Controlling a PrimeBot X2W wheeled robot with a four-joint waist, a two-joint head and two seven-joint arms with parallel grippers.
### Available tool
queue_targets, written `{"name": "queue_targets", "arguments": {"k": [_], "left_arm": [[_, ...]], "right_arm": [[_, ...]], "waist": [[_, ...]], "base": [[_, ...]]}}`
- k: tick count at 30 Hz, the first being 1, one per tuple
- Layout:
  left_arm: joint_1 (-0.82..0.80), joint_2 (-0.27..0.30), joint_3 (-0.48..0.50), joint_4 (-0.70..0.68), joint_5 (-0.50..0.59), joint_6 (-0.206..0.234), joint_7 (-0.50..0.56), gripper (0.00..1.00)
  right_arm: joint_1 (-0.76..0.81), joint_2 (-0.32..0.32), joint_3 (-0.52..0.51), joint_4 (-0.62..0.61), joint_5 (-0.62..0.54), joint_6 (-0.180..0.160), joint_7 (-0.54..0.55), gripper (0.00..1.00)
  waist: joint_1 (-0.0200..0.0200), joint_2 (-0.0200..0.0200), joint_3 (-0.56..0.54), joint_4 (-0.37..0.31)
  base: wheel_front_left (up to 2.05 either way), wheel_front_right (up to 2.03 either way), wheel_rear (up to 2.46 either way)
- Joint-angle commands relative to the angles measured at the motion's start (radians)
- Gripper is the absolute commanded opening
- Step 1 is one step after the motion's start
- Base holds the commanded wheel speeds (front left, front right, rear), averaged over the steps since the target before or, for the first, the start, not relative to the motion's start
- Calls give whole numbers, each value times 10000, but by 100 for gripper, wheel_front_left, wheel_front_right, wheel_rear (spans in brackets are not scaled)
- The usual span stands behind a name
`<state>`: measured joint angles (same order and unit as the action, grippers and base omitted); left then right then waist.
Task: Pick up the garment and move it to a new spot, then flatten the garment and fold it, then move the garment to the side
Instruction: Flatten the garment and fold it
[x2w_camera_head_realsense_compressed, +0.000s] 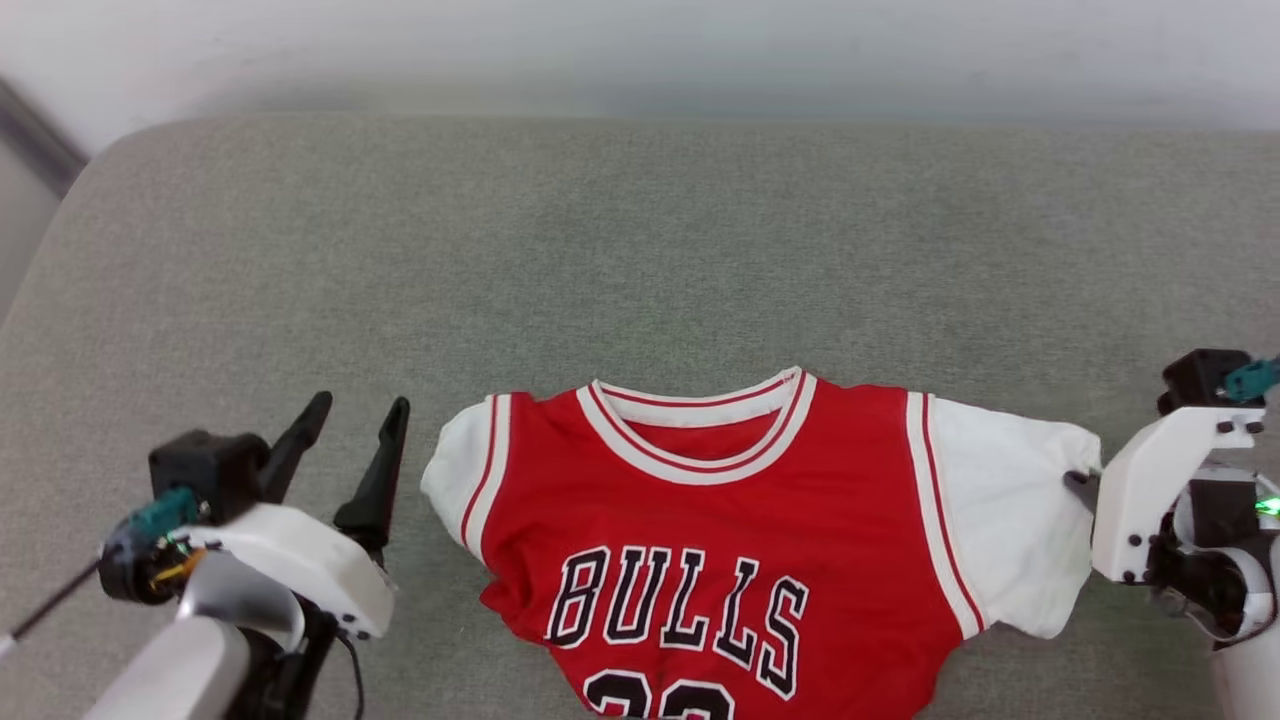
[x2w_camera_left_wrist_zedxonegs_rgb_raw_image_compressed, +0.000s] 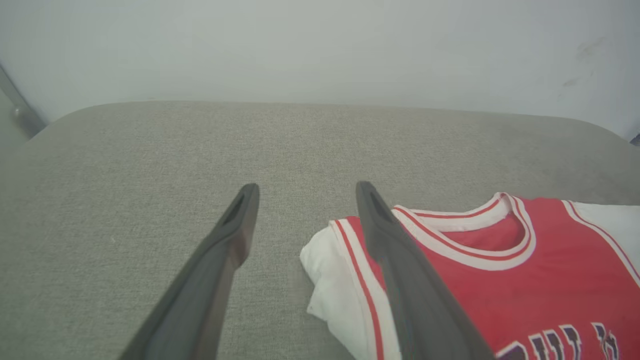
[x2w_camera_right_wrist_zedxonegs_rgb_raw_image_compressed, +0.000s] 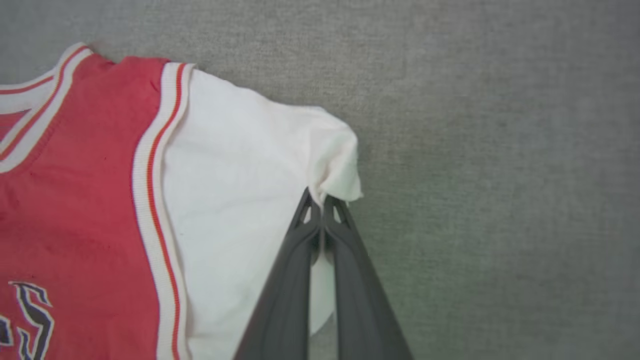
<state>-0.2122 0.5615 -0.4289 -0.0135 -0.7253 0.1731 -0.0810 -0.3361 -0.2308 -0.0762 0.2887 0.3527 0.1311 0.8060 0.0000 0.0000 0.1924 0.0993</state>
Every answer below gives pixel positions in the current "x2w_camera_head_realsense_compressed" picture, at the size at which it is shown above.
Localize teal left camera connector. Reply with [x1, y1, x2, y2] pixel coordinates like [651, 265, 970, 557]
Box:
[125, 487, 203, 544]

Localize teal right camera connector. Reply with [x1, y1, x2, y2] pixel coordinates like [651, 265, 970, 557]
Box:
[1224, 356, 1280, 403]

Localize red Bulls basketball jersey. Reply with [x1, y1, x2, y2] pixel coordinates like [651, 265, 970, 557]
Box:
[419, 365, 1104, 720]

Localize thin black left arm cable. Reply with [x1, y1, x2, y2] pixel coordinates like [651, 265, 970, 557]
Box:
[338, 632, 367, 720]

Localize grey fabric sofa seat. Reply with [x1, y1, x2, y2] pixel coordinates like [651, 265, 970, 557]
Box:
[0, 112, 1280, 720]

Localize teal camera connector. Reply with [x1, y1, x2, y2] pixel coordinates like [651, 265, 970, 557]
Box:
[125, 487, 203, 544]
[1224, 356, 1280, 403]

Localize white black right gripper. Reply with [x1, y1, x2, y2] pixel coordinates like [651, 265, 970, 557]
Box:
[1063, 404, 1280, 647]

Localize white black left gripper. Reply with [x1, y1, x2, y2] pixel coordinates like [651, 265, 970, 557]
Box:
[98, 391, 412, 642]

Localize black left camera cable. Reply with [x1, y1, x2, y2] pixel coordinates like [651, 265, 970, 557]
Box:
[0, 562, 105, 659]

